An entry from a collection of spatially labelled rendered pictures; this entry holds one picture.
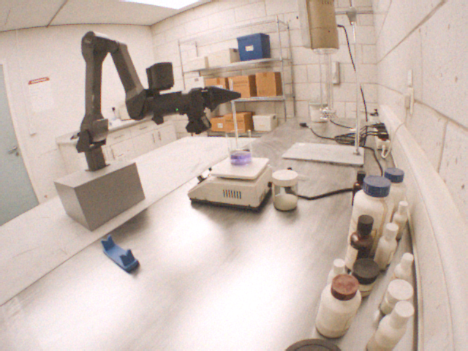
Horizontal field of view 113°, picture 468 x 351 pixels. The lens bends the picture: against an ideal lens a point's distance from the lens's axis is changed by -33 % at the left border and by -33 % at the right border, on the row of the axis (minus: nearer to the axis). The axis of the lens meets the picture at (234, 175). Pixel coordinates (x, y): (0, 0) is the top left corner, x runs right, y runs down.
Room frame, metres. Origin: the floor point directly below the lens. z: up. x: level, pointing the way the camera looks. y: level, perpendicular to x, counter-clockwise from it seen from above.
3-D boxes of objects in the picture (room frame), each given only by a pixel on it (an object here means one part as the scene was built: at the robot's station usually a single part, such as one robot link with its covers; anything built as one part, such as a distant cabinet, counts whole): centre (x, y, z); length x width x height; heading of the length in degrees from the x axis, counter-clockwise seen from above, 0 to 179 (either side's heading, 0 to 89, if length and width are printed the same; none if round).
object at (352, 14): (0.78, -0.48, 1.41); 0.25 x 0.11 x 0.05; 57
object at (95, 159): (0.61, 0.41, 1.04); 0.07 x 0.07 x 0.06; 60
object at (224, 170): (0.55, -0.02, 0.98); 0.12 x 0.12 x 0.01; 63
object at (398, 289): (0.15, -0.20, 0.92); 0.04 x 0.04 x 0.04
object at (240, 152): (0.56, -0.02, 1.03); 0.07 x 0.06 x 0.08; 148
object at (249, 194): (0.56, 0.00, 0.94); 0.22 x 0.13 x 0.08; 63
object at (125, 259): (0.33, 0.25, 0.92); 0.10 x 0.03 x 0.04; 54
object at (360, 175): (0.43, -0.28, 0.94); 0.03 x 0.03 x 0.08
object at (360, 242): (0.24, -0.18, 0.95); 0.04 x 0.04 x 0.10
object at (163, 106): (0.57, 0.15, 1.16); 0.07 x 0.06 x 0.09; 83
